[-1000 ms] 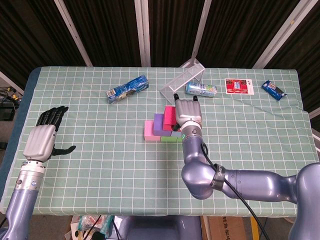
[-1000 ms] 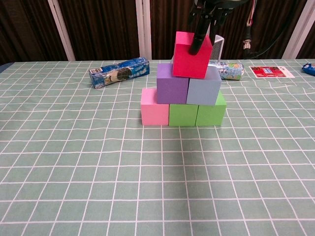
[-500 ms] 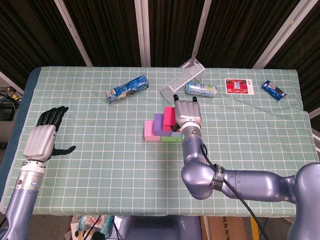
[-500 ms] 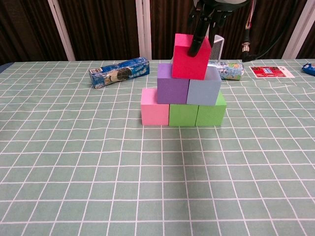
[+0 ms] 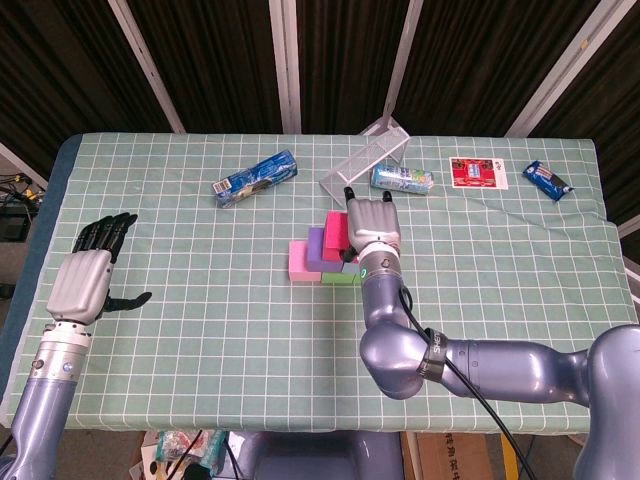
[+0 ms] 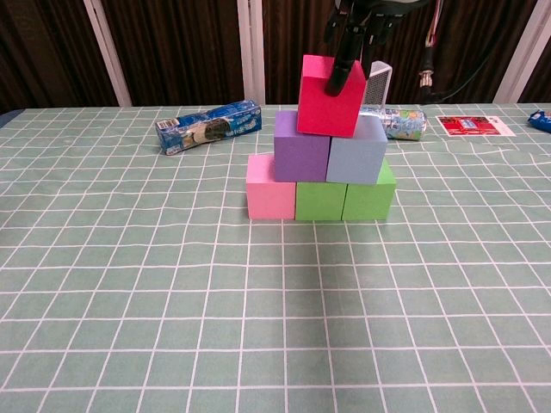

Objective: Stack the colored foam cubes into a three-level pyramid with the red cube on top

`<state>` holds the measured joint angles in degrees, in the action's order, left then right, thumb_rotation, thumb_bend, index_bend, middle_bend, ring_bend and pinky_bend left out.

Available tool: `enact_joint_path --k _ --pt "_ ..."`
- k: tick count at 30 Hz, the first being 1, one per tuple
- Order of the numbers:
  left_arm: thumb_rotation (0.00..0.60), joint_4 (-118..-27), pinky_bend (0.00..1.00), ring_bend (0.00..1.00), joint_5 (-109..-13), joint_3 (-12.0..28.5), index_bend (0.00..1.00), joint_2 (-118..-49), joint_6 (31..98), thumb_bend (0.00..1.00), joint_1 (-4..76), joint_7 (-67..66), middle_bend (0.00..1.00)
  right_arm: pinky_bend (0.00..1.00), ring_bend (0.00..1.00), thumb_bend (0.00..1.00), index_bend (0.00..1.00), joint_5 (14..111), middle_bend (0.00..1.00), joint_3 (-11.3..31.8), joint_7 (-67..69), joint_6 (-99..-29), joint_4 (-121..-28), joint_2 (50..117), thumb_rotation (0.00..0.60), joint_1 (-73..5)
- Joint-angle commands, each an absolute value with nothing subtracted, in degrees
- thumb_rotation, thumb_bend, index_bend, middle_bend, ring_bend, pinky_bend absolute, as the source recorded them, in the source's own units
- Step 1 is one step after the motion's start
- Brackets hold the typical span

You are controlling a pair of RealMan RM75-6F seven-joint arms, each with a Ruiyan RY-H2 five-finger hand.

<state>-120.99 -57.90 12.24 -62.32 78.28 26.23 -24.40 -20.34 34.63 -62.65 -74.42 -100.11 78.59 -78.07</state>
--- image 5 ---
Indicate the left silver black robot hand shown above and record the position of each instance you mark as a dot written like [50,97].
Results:
[80,290]

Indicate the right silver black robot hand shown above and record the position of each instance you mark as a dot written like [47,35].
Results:
[372,220]

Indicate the red foam cube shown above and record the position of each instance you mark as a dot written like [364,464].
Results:
[336,235]

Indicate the purple foam cube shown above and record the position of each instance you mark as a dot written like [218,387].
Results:
[315,250]

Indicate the green foam cube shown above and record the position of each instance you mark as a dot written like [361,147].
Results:
[337,278]

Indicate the pink foam cube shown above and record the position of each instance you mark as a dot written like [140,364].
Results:
[300,262]

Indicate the right blue grey robot arm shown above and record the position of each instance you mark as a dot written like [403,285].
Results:
[450,360]

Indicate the left blue grey robot arm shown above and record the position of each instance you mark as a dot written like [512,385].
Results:
[40,395]

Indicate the black equipment box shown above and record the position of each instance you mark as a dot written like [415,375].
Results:
[12,226]

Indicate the red white printed card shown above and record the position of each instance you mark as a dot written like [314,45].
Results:
[475,173]

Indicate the long blue cookie package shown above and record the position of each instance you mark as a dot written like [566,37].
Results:
[255,177]

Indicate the green checked tablecloth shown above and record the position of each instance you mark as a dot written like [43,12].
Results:
[320,380]

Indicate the small dark blue cookie packet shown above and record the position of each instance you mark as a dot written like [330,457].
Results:
[547,181]

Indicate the teal snack bag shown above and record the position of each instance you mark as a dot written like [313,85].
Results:
[172,445]

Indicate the white printed paper bag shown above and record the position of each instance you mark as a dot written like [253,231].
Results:
[147,457]

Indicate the dark brown curtain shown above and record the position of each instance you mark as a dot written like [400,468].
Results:
[225,60]

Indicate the blue grey robot torso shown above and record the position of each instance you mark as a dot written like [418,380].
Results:
[320,457]

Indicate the brown cardboard box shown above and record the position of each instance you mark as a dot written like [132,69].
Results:
[450,460]

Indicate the white metal frame bar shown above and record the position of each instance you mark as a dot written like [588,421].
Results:
[631,227]
[22,164]

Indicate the white metal frame post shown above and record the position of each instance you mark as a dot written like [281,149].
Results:
[145,65]
[405,55]
[285,65]
[567,60]

